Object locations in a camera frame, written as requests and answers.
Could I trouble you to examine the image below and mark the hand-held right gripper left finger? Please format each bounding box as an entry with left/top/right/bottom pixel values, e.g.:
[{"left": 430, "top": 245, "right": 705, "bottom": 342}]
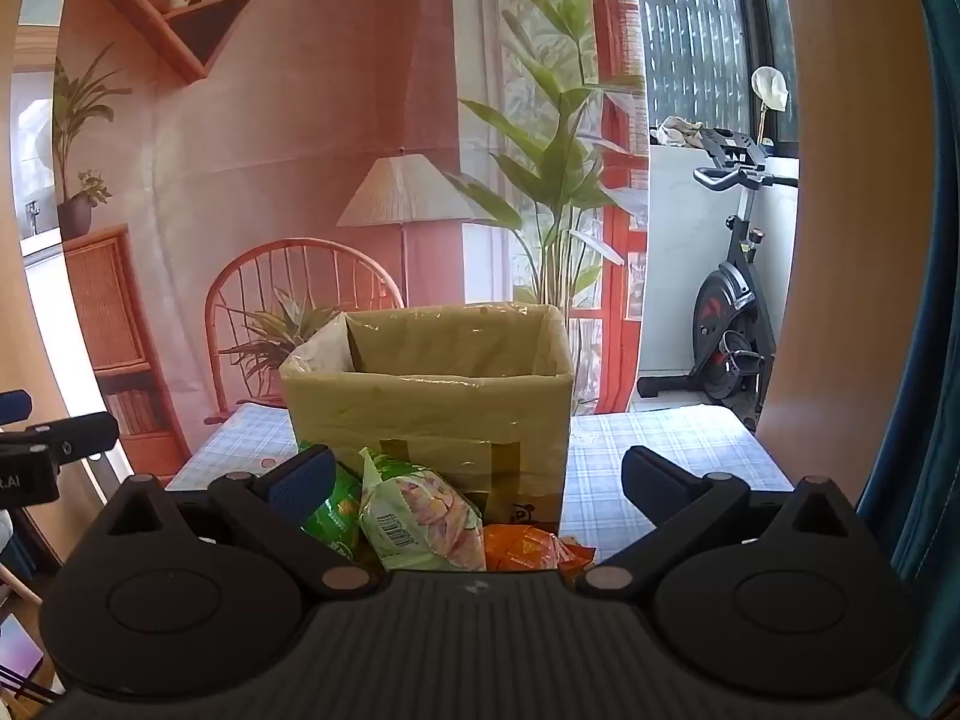
[{"left": 105, "top": 446, "right": 380, "bottom": 602}]

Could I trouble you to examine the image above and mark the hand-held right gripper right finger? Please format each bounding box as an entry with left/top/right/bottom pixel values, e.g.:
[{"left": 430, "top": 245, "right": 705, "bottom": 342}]
[{"left": 581, "top": 445, "right": 862, "bottom": 602}]

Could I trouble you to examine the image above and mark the pale green flowered snack packet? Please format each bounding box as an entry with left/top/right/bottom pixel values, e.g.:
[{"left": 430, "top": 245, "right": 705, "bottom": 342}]
[{"left": 358, "top": 448, "right": 487, "bottom": 572}]

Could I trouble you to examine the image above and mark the cardboard box with plastic liner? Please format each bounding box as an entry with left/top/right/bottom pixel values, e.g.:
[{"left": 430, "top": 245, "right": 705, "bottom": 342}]
[{"left": 280, "top": 302, "right": 575, "bottom": 533}]

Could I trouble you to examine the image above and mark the bright orange snack packet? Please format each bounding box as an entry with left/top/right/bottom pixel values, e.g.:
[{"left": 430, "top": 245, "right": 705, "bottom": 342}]
[{"left": 480, "top": 523, "right": 597, "bottom": 590}]

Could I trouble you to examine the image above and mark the black exercise bike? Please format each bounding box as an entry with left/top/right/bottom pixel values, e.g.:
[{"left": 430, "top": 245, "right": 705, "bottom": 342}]
[{"left": 637, "top": 127, "right": 802, "bottom": 427}]

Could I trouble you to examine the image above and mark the brown wooden door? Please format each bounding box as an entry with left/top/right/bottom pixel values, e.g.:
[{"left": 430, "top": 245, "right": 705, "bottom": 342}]
[{"left": 754, "top": 0, "right": 946, "bottom": 563}]

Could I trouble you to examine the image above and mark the teal curtain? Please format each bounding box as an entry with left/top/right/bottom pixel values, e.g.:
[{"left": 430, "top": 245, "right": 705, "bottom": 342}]
[{"left": 855, "top": 0, "right": 960, "bottom": 702}]

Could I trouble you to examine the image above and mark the crumpled pale cloth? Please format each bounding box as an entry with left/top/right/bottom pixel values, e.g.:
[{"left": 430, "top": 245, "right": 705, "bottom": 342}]
[{"left": 651, "top": 117, "right": 707, "bottom": 149}]

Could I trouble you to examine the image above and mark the white hanging pouch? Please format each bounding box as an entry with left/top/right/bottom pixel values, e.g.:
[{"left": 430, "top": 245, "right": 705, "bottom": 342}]
[{"left": 751, "top": 66, "right": 791, "bottom": 145}]

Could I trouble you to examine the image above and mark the dark framed window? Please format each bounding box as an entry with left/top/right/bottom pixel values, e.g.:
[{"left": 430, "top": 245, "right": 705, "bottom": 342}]
[{"left": 630, "top": 0, "right": 797, "bottom": 155}]

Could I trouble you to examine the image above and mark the printed room wall backdrop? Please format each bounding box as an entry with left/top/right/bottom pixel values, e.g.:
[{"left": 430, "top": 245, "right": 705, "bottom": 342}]
[{"left": 52, "top": 0, "right": 652, "bottom": 466}]

